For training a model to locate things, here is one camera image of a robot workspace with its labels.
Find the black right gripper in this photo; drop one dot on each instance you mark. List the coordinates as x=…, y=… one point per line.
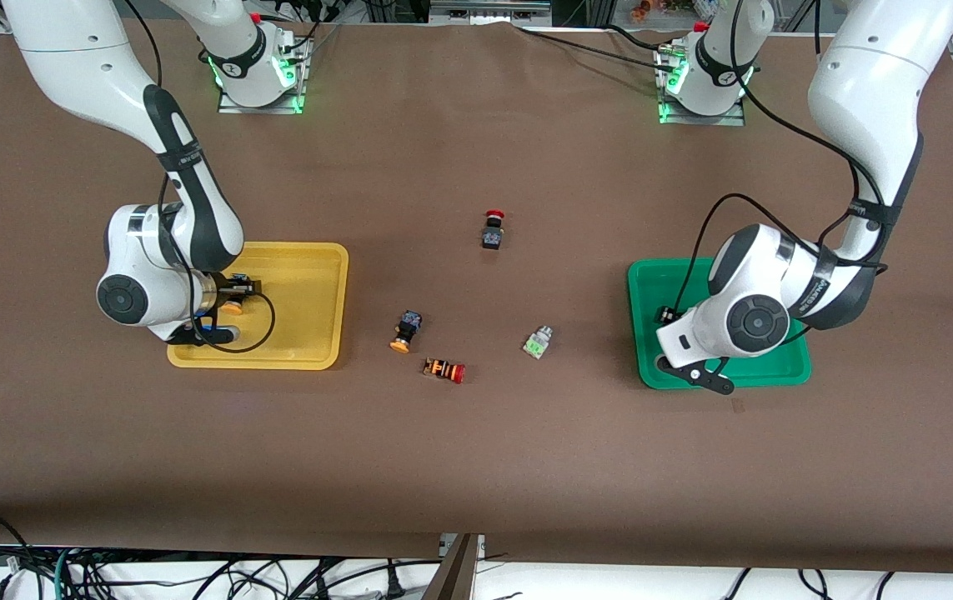
x=236, y=291

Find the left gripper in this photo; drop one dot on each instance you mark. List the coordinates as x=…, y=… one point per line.
x=669, y=315

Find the yellow button teal-marked body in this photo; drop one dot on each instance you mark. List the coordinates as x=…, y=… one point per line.
x=232, y=308

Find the yellow button red-marked body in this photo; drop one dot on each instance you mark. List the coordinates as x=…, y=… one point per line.
x=407, y=327

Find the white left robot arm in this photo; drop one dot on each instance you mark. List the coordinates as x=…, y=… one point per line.
x=868, y=100

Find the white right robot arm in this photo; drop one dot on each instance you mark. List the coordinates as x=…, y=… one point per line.
x=76, y=67

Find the green plastic tray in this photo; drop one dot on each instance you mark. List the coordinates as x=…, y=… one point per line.
x=647, y=287

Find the yellow plastic tray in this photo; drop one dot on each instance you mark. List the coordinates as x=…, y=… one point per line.
x=309, y=292

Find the green square push button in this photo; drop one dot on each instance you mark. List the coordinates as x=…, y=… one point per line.
x=536, y=343

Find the red button black body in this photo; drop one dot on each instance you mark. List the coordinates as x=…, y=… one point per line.
x=492, y=237

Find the red button orange-striped body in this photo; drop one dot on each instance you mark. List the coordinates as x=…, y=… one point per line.
x=443, y=369

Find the brown table cover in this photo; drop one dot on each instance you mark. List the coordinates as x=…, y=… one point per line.
x=476, y=467

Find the grey metal box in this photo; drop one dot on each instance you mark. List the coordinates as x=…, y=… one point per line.
x=489, y=10

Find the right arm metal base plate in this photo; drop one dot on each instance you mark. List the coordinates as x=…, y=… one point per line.
x=230, y=104

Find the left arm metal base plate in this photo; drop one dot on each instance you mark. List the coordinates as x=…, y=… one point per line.
x=734, y=117

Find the metal table frame bracket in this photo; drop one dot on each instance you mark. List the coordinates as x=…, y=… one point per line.
x=455, y=575

